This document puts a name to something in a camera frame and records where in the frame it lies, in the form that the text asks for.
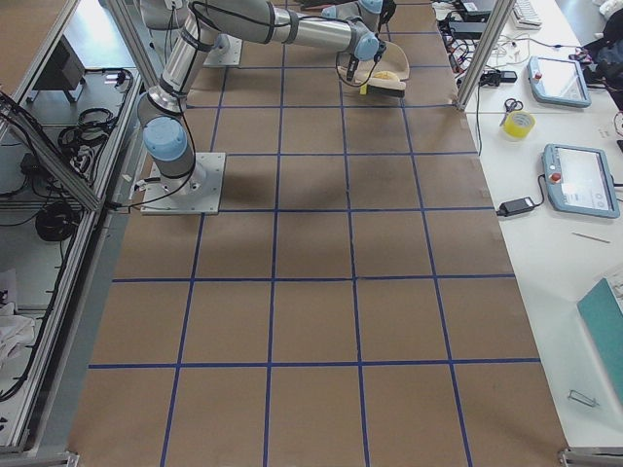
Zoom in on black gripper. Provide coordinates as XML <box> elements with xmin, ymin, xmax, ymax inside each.
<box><xmin>346</xmin><ymin>54</ymin><xmax>359</xmax><ymax>81</ymax></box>

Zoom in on brown bread roll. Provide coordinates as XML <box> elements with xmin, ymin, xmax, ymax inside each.
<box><xmin>373</xmin><ymin>71</ymin><xmax>400</xmax><ymax>82</ymax></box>

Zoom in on beige plastic dustpan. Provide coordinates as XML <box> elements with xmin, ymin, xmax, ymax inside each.
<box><xmin>357</xmin><ymin>42</ymin><xmax>410</xmax><ymax>70</ymax></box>

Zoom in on beige hand brush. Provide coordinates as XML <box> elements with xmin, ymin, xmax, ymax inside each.
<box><xmin>337</xmin><ymin>66</ymin><xmax>410</xmax><ymax>98</ymax></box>

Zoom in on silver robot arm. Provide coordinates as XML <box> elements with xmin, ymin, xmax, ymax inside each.
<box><xmin>138</xmin><ymin>1</ymin><xmax>385</xmax><ymax>198</ymax></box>
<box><xmin>196</xmin><ymin>1</ymin><xmax>396</xmax><ymax>61</ymax></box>

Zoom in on yellow tape roll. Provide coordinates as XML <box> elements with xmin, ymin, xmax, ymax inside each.
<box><xmin>502</xmin><ymin>110</ymin><xmax>536</xmax><ymax>139</ymax></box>

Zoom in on upper teach pendant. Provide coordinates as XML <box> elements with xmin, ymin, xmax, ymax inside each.
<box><xmin>527</xmin><ymin>56</ymin><xmax>592</xmax><ymax>108</ymax></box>

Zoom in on teach pendant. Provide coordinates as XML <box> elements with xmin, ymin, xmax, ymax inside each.
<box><xmin>542</xmin><ymin>144</ymin><xmax>620</xmax><ymax>219</ymax></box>
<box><xmin>527</xmin><ymin>56</ymin><xmax>592</xmax><ymax>108</ymax></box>

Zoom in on black power adapter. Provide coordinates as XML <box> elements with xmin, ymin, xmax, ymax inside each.
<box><xmin>496</xmin><ymin>197</ymin><xmax>536</xmax><ymax>217</ymax></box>

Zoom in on lower teach pendant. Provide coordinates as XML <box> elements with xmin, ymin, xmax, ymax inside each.
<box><xmin>542</xmin><ymin>144</ymin><xmax>620</xmax><ymax>219</ymax></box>

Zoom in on teal notebook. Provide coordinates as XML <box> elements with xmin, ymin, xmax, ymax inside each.
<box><xmin>577</xmin><ymin>277</ymin><xmax>622</xmax><ymax>403</ymax></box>

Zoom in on white crumpled cloth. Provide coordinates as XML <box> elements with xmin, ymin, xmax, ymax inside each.
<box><xmin>0</xmin><ymin>269</ymin><xmax>36</xmax><ymax>380</ymax></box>

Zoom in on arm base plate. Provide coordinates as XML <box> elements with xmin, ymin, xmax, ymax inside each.
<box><xmin>203</xmin><ymin>34</ymin><xmax>243</xmax><ymax>68</ymax></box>
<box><xmin>139</xmin><ymin>152</ymin><xmax>226</xmax><ymax>215</ymax></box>

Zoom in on aluminium frame post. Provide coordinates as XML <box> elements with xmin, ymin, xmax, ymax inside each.
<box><xmin>456</xmin><ymin>0</ymin><xmax>514</xmax><ymax>111</ymax></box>

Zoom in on black handled scissors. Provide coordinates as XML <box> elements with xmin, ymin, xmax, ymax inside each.
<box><xmin>499</xmin><ymin>97</ymin><xmax>524</xmax><ymax>126</ymax></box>

